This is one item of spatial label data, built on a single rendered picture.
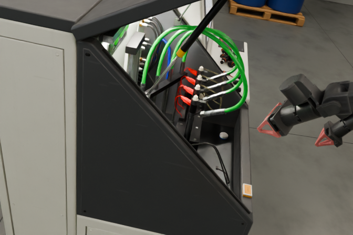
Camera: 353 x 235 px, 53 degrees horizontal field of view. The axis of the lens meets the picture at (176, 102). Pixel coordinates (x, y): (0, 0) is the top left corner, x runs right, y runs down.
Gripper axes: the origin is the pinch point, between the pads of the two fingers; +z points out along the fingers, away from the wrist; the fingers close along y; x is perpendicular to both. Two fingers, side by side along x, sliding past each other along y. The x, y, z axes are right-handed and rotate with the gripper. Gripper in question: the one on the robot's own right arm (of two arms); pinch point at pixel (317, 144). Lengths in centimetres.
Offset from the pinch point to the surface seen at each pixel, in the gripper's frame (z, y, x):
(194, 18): 1, -17, -71
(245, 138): 17.0, 4.6, -23.0
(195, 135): 23, 17, -41
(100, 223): 50, 55, -51
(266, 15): 98, -450, 8
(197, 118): 23.8, 5.8, -43.1
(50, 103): 16, 57, -86
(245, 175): 15.5, 26.9, -20.1
